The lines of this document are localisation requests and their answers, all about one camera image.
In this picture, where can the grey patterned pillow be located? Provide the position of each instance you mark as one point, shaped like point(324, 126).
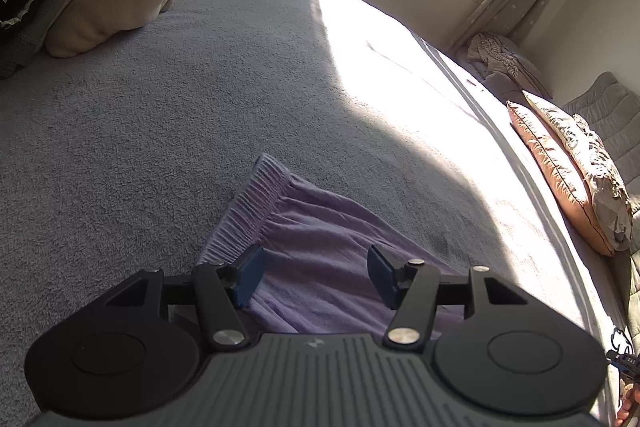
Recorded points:
point(605, 186)

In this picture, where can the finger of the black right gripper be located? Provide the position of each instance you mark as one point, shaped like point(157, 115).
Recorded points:
point(627, 364)

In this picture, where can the orange pillow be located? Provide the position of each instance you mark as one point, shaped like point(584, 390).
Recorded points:
point(562, 175)

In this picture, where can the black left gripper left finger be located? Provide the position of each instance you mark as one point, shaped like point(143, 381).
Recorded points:
point(141, 343)

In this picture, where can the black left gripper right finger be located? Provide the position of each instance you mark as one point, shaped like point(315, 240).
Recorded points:
point(487, 340)

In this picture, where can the grey bed blanket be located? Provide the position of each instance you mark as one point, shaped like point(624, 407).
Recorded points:
point(124, 158)

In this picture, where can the lavender purple garment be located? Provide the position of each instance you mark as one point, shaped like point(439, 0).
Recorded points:
point(316, 243)

